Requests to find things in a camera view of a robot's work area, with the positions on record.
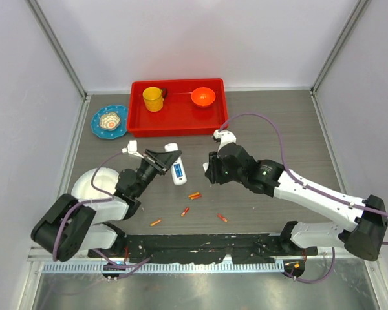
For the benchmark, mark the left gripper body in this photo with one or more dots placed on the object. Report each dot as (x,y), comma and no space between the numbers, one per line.
(154,164)

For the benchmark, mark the small patterned bowl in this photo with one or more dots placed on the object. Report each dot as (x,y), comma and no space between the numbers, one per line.
(109,121)

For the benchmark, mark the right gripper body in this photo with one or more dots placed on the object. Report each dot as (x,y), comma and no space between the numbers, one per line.
(220,173)

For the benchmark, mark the yellow mug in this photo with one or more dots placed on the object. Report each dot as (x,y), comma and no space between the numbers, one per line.
(154,98)

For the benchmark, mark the white remote control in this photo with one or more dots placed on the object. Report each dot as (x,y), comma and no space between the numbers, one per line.
(177,181)

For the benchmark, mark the white battery cover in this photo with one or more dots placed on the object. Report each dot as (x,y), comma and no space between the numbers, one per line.
(206,166)

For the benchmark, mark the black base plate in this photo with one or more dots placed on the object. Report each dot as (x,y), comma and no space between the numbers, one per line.
(204,248)

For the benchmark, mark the orange bowl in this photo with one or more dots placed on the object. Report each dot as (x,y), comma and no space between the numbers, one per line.
(203,97)

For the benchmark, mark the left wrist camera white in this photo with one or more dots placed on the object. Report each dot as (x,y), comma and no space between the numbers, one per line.
(132,149)

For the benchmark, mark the blue dotted plate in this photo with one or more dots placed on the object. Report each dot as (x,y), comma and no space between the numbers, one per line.
(120,131)

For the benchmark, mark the red plastic tray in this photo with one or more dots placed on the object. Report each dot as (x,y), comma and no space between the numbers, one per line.
(179,115)

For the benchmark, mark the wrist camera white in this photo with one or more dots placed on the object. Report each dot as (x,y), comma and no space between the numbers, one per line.
(223,137)
(132,149)

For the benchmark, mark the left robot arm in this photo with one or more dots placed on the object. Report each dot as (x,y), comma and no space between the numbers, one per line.
(72,224)

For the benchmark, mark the aluminium frame rail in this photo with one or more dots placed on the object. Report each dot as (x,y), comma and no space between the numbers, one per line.
(39,253)

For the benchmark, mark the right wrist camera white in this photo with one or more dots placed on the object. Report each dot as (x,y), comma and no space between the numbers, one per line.
(223,137)

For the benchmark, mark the white slotted cable duct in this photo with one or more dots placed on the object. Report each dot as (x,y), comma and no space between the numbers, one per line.
(154,268)

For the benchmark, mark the white paper plate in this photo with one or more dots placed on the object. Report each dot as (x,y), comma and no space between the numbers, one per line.
(105,179)

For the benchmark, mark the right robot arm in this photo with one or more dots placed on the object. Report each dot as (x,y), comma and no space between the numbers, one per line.
(357,225)

